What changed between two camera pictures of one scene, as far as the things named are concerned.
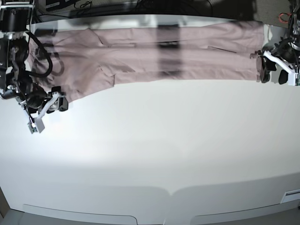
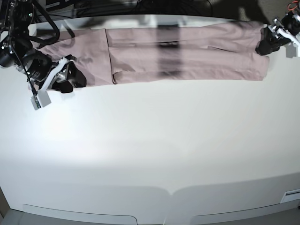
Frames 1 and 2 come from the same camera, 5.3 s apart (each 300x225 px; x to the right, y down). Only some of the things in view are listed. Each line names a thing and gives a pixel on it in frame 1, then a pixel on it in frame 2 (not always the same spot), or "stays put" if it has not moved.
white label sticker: x=290 y=195 stays put
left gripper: x=38 y=102 → x=44 y=73
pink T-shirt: x=65 y=61 stays put
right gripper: x=286 y=54 → x=289 y=27
